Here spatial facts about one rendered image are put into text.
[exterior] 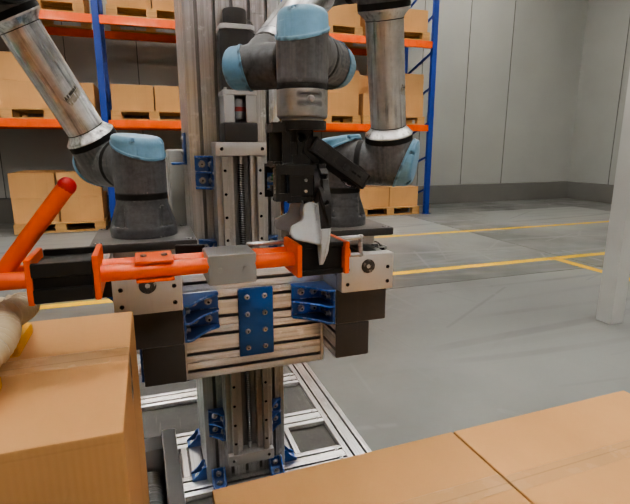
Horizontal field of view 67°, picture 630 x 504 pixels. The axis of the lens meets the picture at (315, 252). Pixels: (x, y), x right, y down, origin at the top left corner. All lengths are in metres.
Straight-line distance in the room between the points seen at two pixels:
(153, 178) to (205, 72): 0.35
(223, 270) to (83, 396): 0.23
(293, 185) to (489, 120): 10.98
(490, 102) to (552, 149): 2.13
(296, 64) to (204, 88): 0.66
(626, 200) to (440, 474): 2.95
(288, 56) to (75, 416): 0.52
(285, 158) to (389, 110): 0.51
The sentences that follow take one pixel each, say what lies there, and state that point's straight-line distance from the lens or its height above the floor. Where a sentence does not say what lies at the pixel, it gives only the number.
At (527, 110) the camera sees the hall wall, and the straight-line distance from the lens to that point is 12.29.
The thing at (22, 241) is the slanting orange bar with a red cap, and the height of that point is 1.13.
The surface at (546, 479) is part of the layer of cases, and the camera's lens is 1.24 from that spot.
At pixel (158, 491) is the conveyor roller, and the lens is 1.15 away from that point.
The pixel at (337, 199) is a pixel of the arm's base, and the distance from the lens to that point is 1.23.
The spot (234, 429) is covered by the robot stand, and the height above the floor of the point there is 0.45.
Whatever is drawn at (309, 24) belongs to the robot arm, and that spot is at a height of 1.40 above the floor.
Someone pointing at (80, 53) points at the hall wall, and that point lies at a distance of 9.24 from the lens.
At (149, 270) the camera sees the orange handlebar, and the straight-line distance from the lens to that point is 0.68.
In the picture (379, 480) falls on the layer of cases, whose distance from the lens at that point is 1.14.
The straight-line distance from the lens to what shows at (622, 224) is 3.87.
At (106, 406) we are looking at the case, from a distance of 0.63.
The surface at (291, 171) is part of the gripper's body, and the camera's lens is 0.69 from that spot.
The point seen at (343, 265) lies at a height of 1.06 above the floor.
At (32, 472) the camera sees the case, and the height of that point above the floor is 0.92.
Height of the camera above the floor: 1.24
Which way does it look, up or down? 13 degrees down
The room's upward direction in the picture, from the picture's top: straight up
